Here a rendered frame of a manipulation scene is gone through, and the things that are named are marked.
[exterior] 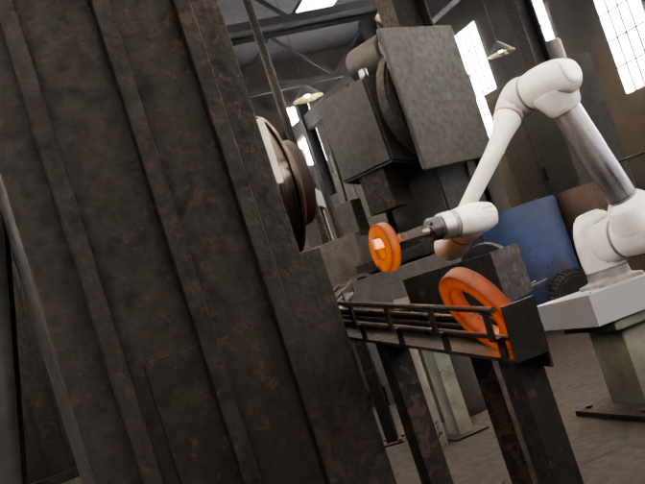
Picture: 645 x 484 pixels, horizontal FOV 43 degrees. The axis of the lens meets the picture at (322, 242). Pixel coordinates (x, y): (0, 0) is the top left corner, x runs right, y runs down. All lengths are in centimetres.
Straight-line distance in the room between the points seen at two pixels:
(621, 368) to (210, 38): 188
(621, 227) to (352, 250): 381
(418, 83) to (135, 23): 423
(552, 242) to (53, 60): 438
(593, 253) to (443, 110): 336
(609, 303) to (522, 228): 296
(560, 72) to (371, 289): 235
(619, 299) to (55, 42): 198
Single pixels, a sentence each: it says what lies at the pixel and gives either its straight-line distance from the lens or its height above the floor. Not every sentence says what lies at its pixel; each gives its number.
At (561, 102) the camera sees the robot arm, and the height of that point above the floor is 111.
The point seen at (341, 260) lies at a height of 92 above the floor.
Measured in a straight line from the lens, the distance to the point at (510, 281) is 219.
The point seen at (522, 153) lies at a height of 135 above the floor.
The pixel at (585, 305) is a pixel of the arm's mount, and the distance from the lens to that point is 298.
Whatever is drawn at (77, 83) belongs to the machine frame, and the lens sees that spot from 213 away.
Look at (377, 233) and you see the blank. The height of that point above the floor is 87.
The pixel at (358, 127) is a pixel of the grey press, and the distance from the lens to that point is 637.
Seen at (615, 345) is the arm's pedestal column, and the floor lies 24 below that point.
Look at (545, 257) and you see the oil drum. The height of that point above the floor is 48.
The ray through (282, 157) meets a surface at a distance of 245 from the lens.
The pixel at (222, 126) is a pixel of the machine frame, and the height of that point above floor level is 123.
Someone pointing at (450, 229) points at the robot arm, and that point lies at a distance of 263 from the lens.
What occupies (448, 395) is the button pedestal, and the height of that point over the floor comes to 18.
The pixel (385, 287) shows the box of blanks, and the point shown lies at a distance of 495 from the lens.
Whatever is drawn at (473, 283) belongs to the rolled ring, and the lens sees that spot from 155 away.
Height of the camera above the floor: 77
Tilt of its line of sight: 3 degrees up
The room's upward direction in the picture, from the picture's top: 18 degrees counter-clockwise
